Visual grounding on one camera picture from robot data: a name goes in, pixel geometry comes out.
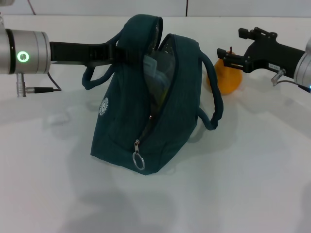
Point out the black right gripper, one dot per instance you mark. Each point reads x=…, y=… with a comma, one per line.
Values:
x=269, y=57

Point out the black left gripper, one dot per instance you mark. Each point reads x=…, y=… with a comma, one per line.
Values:
x=73, y=54

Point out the clear plastic container blue rim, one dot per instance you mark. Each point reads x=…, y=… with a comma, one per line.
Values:
x=151, y=70

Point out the dark teal fabric lunch bag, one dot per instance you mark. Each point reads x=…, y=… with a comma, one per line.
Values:
x=126, y=116

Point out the orange yellow pear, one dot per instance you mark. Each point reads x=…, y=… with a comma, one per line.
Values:
x=229, y=82

